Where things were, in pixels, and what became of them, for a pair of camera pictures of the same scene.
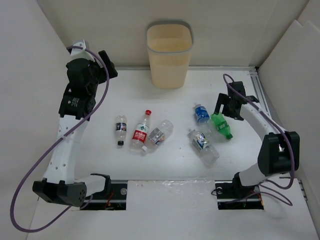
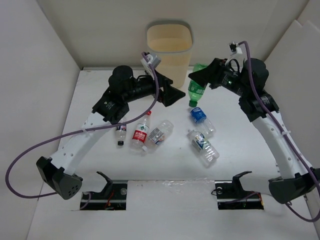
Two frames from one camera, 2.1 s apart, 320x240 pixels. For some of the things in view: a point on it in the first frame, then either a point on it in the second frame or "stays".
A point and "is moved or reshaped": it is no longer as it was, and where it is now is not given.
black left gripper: [112, 72] to [170, 94]
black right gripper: [222, 97] to [211, 74]
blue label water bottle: [203, 117] is moved or reshaped
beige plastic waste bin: [169, 43] stays
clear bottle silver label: [159, 134] stays
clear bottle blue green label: [208, 153] stays
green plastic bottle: [222, 126] to [196, 90]
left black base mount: [113, 198] stays
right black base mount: [231, 196] stays
